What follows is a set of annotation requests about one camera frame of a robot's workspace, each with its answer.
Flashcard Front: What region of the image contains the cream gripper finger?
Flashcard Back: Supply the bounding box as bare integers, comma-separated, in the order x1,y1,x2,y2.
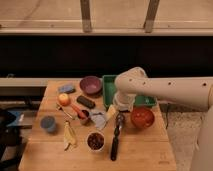
106,105,116,120

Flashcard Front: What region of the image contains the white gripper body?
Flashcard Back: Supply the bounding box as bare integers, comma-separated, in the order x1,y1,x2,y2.
113,92,135,111

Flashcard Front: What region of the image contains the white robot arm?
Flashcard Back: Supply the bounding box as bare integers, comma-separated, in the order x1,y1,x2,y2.
113,67,213,171

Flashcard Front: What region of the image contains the grey cloth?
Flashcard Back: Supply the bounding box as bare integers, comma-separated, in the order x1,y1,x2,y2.
89,109,107,130

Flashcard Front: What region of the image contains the green plastic tray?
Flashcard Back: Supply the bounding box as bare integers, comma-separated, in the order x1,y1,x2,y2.
102,75,157,108

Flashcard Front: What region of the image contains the orange red bowl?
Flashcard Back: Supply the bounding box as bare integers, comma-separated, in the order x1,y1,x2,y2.
130,107,155,129

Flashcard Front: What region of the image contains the purple bowl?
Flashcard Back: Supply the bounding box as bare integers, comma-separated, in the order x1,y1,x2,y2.
79,76,102,95

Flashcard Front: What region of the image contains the black rectangular block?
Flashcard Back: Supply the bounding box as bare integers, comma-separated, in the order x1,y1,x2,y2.
77,95,95,109

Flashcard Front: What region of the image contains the white cup with beans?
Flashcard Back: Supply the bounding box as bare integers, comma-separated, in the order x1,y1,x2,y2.
86,132,105,152

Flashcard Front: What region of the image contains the metal fork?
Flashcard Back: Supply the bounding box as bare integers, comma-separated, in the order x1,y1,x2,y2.
56,103,75,120

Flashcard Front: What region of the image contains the blue sponge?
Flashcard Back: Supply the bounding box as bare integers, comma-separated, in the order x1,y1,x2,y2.
58,84,75,93

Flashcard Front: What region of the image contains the red yellow apple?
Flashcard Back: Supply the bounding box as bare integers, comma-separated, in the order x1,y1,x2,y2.
58,93,71,106

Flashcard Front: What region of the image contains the blue cup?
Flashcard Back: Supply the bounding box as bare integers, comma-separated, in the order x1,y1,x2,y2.
40,116,56,133

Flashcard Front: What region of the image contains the blue black object at left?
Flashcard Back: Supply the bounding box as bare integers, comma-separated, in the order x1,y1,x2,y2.
0,108,22,171

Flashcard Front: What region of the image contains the red handled measuring scoop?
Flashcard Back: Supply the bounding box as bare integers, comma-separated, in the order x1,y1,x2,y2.
71,104,89,125

